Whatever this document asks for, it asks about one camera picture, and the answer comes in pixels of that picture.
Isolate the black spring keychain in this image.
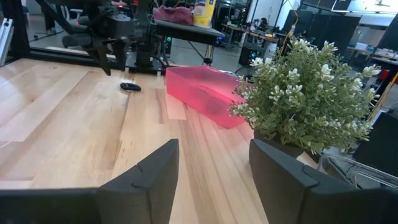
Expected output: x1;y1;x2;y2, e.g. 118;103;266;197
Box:
119;82;142;93

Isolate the artificial green plant black pot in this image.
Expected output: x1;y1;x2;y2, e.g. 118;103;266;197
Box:
229;38;382;163

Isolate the yellow cylindrical container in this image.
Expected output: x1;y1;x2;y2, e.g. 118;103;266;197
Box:
192;0;217;27

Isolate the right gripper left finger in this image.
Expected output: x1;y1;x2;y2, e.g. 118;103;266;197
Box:
98;138;180;224

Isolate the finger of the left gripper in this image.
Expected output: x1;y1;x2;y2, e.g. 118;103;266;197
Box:
85;38;112;77
112;38;128;71

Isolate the pink translucent plastic bin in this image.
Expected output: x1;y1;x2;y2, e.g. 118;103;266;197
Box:
165;65;250;130

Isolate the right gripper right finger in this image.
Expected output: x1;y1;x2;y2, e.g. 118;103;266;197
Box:
249;138;322;224

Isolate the silver aluminium extrusion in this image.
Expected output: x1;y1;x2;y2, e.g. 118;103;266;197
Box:
0;17;15;68

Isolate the clear plastic bin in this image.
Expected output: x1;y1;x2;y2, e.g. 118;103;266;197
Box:
317;153;398;191

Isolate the black partition panel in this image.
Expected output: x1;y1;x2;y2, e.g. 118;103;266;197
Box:
280;9;362;55

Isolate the black side desk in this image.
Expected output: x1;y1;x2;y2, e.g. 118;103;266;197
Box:
153;19;226;65

